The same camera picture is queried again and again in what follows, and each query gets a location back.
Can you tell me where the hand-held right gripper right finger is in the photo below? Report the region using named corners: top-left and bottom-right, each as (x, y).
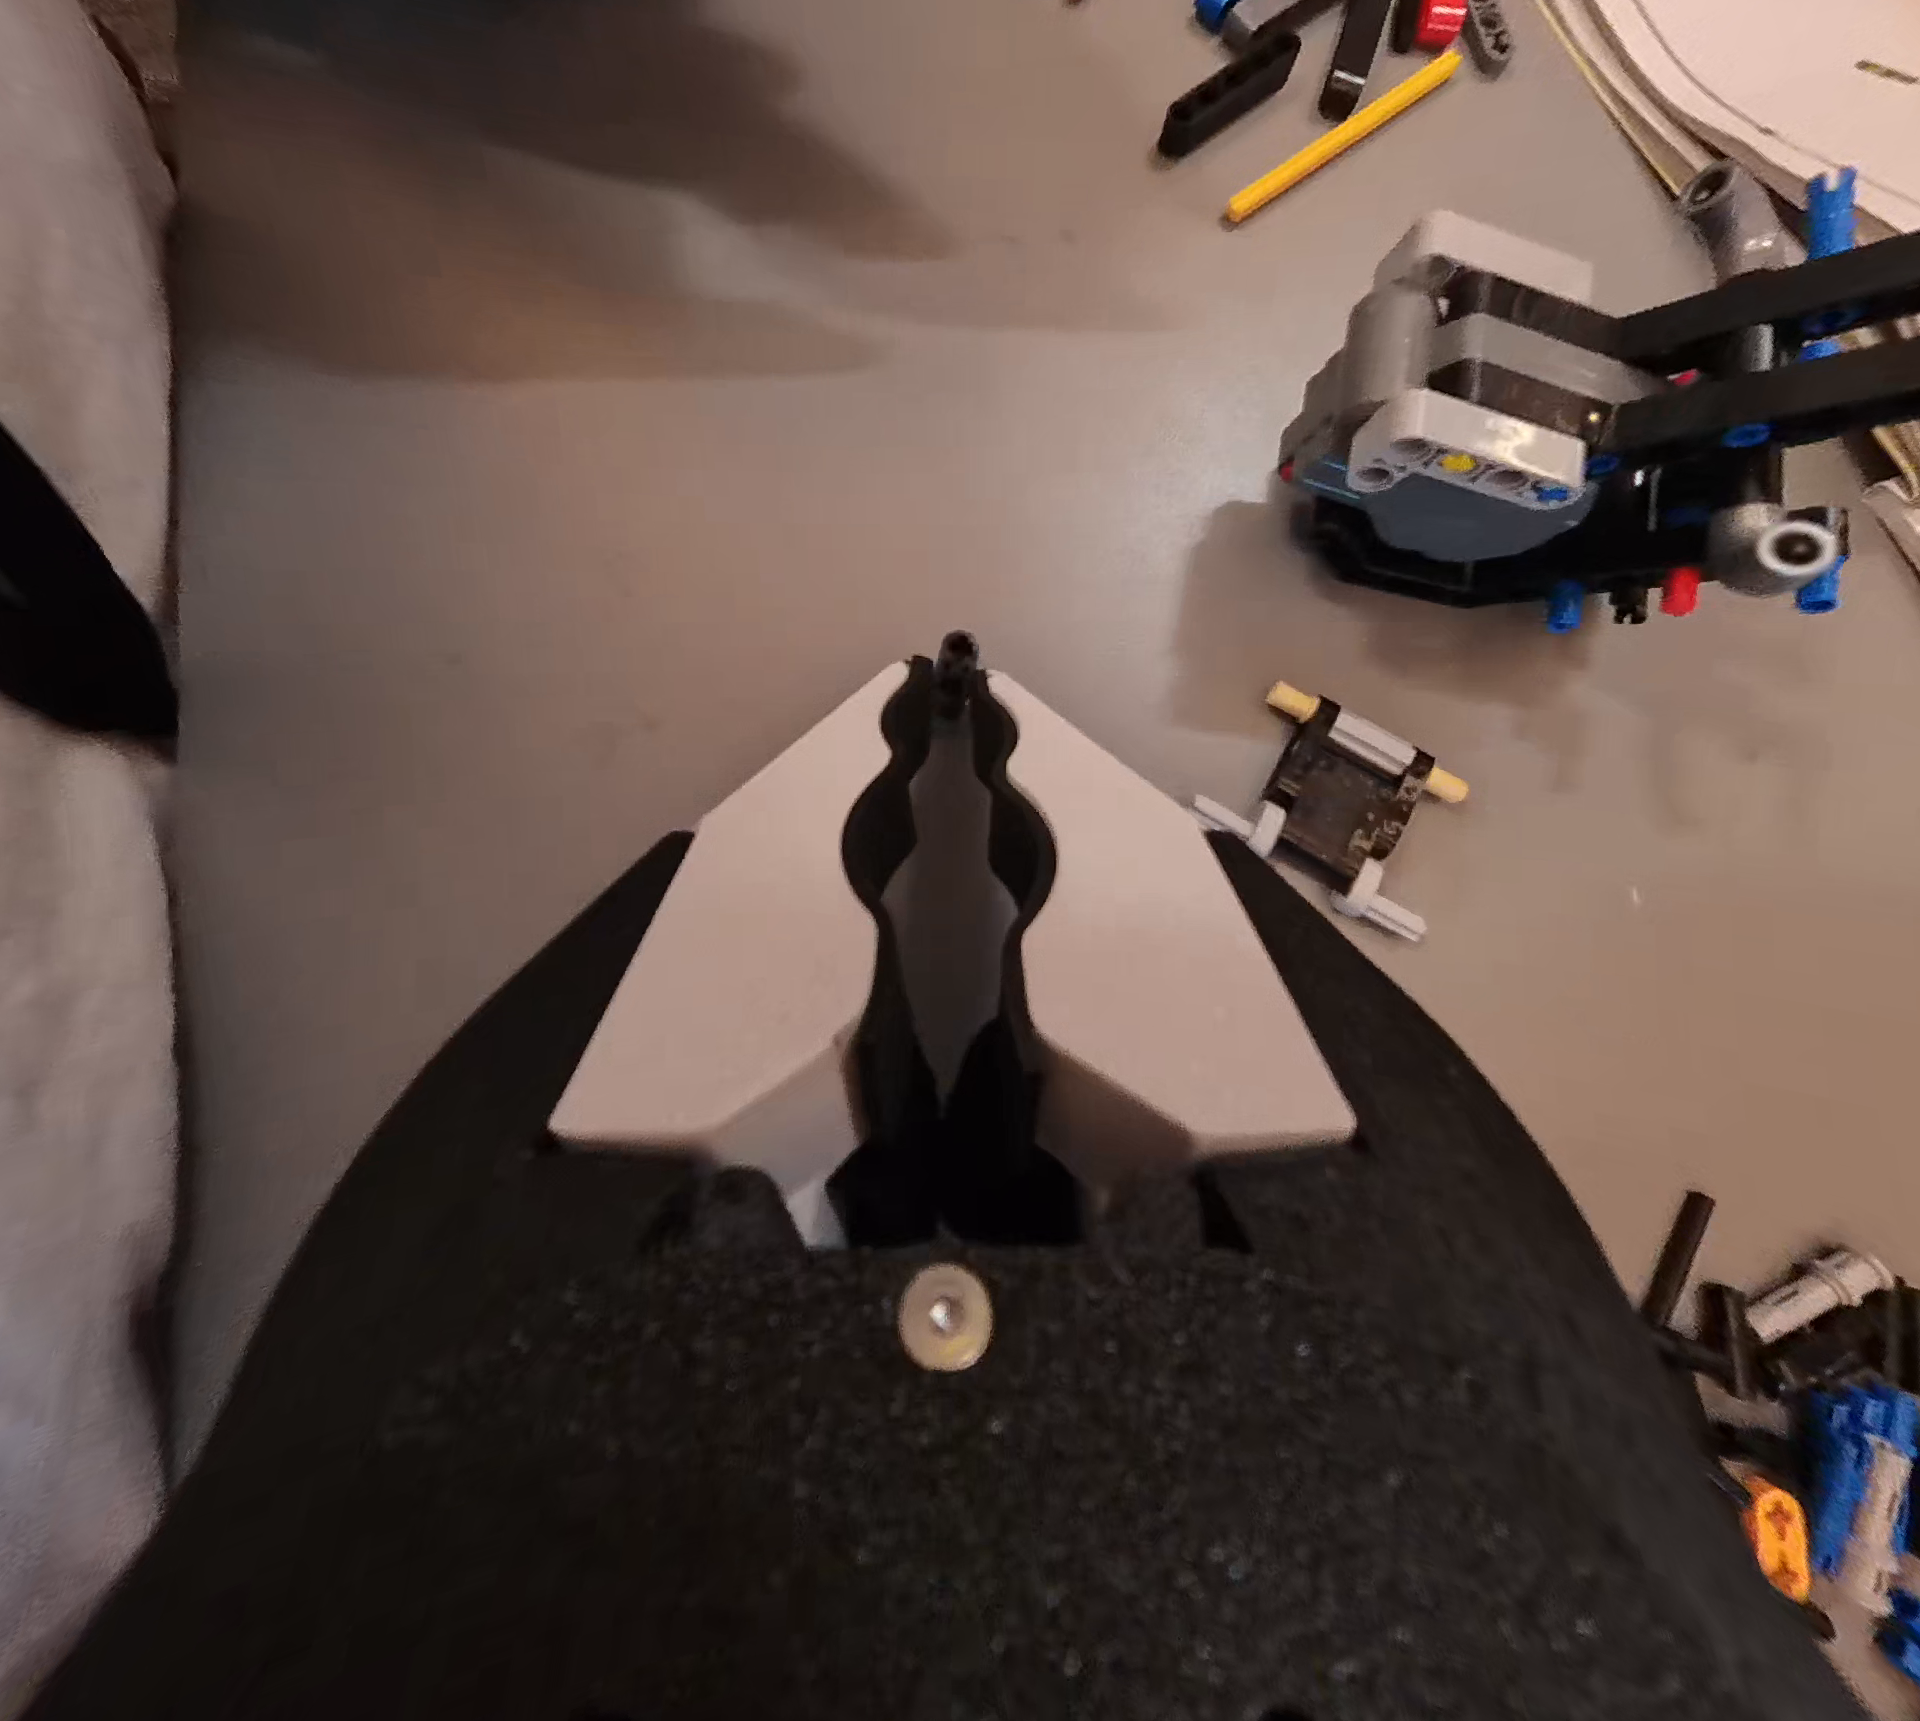
top-left (972, 668), bottom-right (1357, 1221)

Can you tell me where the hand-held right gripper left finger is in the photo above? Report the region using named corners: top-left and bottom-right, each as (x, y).
top-left (550, 661), bottom-right (927, 1246)

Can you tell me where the small toy axle subassembly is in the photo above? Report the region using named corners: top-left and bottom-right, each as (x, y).
top-left (1192, 679), bottom-right (1473, 944)

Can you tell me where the partly built toy chassis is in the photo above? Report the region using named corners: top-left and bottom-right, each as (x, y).
top-left (1273, 169), bottom-right (1920, 634)

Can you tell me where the yellow toy axle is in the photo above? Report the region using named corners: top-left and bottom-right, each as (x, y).
top-left (1220, 49), bottom-right (1463, 228)

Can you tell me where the pile of small toy pieces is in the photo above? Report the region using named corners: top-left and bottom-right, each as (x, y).
top-left (1635, 1189), bottom-right (1920, 1679)

